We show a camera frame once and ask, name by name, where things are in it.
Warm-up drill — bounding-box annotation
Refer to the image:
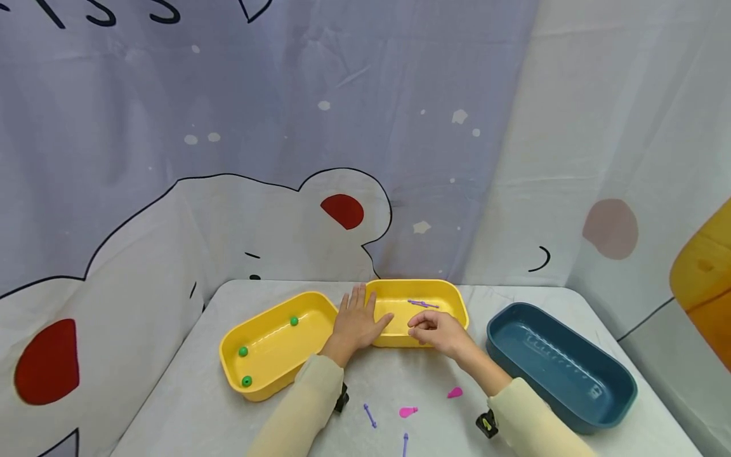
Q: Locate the dark blue plastic tray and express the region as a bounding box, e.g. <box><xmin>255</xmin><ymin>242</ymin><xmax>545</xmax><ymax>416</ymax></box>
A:
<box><xmin>485</xmin><ymin>302</ymin><xmax>638</xmax><ymax>435</ymax></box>

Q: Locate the person's left forearm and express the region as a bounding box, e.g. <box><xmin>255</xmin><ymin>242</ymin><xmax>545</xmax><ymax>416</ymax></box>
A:
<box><xmin>246</xmin><ymin>335</ymin><xmax>350</xmax><ymax>457</ymax></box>

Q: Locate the large yellow plastic tray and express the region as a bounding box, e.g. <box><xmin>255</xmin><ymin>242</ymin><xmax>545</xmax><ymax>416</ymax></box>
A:
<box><xmin>219</xmin><ymin>291</ymin><xmax>340</xmax><ymax>402</ymax></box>

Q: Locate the person's right forearm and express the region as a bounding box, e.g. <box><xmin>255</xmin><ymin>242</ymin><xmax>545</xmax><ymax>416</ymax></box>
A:
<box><xmin>457</xmin><ymin>343</ymin><xmax>598</xmax><ymax>457</ymax></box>

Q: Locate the person's right hand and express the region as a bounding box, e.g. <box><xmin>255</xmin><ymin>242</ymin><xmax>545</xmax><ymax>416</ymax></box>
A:
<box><xmin>407</xmin><ymin>310</ymin><xmax>476</xmax><ymax>360</ymax></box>

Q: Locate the small yellow plastic tray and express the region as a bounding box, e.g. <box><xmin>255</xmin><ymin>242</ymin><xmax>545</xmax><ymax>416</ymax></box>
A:
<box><xmin>364</xmin><ymin>279</ymin><xmax>470</xmax><ymax>348</ymax></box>

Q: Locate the person's left hand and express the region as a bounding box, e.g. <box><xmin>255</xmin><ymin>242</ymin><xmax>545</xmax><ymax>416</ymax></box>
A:
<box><xmin>326</xmin><ymin>284</ymin><xmax>395</xmax><ymax>357</ymax></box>

